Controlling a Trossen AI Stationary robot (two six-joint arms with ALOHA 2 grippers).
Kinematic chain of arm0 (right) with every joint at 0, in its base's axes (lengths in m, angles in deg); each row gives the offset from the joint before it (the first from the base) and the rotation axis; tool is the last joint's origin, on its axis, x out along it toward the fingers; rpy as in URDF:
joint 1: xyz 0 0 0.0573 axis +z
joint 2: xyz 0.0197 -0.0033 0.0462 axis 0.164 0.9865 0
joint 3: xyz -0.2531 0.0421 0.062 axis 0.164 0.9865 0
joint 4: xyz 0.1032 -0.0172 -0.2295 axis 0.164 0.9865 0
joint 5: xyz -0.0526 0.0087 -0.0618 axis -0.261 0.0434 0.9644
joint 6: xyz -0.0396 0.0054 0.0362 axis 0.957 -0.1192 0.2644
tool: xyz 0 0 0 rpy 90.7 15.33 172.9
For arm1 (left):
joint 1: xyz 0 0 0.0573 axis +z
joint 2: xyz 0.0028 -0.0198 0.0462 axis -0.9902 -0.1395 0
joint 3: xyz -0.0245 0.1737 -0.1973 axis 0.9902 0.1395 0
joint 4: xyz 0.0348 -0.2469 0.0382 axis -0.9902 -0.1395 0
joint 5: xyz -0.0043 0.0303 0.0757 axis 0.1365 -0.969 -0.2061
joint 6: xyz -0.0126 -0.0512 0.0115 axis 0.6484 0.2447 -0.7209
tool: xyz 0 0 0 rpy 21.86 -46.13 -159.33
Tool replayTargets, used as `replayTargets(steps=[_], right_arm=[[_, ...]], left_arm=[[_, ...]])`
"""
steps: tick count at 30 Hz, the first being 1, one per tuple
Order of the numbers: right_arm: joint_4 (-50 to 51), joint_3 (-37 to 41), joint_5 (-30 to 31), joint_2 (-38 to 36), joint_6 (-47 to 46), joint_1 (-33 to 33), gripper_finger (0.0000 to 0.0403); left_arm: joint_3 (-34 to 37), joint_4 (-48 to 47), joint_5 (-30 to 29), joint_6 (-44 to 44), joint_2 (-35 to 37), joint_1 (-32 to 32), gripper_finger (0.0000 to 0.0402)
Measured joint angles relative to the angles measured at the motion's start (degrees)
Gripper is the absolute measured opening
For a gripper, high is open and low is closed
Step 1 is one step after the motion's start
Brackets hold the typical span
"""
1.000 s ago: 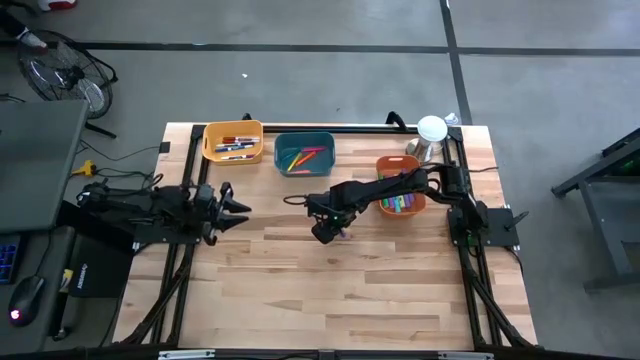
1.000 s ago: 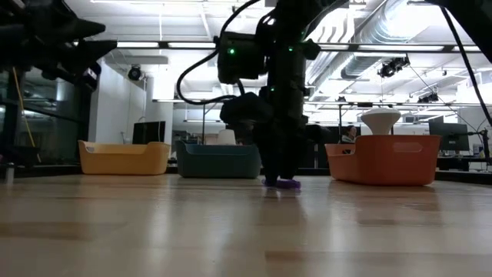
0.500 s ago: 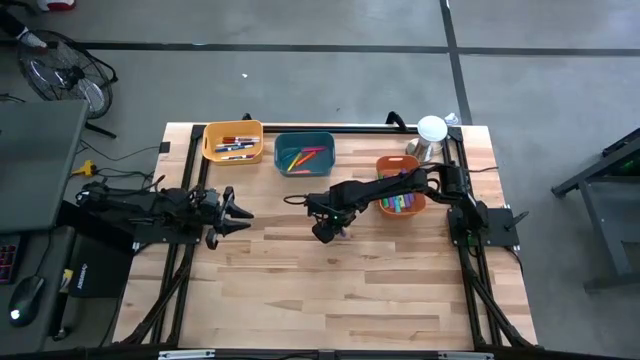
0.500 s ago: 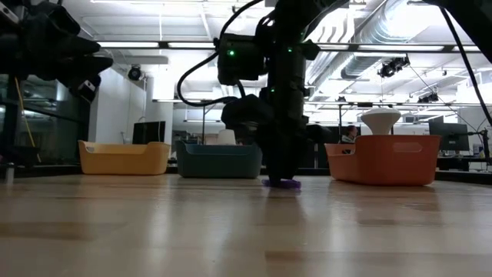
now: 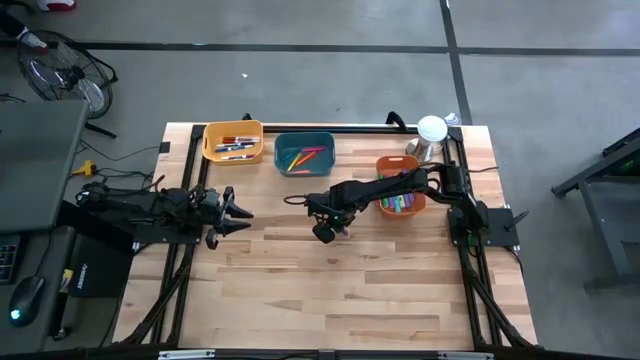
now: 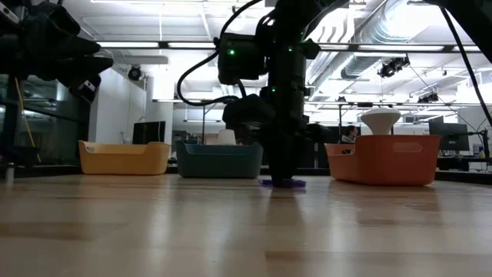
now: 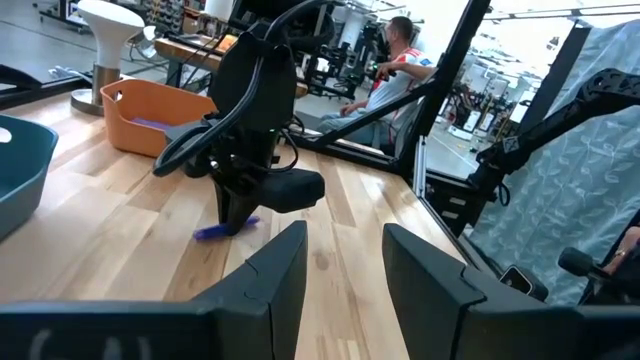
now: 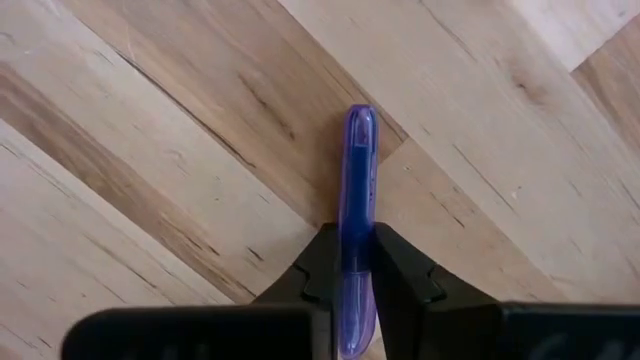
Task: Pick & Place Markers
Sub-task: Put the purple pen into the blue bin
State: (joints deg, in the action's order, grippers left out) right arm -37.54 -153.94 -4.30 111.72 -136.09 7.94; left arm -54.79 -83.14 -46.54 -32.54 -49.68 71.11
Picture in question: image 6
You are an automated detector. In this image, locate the black office desk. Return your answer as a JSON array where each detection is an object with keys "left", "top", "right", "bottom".
[{"left": 436, "top": 153, "right": 492, "bottom": 172}]

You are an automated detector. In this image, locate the teal plastic bin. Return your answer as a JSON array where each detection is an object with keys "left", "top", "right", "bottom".
[{"left": 175, "top": 139, "right": 264, "bottom": 179}]

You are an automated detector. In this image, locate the white cylindrical container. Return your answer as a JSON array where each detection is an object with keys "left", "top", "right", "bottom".
[{"left": 217, "top": 128, "right": 237, "bottom": 146}]

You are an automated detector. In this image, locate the black aluminium table frame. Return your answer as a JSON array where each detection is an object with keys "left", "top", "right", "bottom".
[{"left": 0, "top": 163, "right": 492, "bottom": 185}]

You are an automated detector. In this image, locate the orange plastic bin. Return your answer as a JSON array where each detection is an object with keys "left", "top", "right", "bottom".
[{"left": 324, "top": 134, "right": 442, "bottom": 187}]

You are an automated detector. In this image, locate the small grey cup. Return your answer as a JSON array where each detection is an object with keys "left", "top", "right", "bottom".
[{"left": 4, "top": 162, "right": 16, "bottom": 185}]

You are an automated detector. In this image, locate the yellow cord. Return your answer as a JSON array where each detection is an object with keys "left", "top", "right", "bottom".
[{"left": 14, "top": 76, "right": 42, "bottom": 163}]

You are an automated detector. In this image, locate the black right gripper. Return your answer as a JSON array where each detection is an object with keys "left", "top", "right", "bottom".
[{"left": 221, "top": 85, "right": 335, "bottom": 182}]

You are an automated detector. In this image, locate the person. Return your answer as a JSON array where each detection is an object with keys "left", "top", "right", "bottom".
[{"left": 340, "top": 125, "right": 361, "bottom": 145}]

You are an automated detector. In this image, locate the black mounted camera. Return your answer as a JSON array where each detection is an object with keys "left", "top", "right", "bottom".
[{"left": 377, "top": 55, "right": 411, "bottom": 79}]

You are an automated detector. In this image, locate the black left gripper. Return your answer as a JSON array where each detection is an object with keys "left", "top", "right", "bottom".
[{"left": 22, "top": 2, "right": 115, "bottom": 104}]

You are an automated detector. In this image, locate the yellow plastic bin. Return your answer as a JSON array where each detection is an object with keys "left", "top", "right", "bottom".
[{"left": 78, "top": 139, "right": 171, "bottom": 176}]

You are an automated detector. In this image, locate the black monitor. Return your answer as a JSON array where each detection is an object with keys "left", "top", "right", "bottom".
[
  {"left": 428, "top": 122, "right": 470, "bottom": 152},
  {"left": 132, "top": 120, "right": 167, "bottom": 145}
]

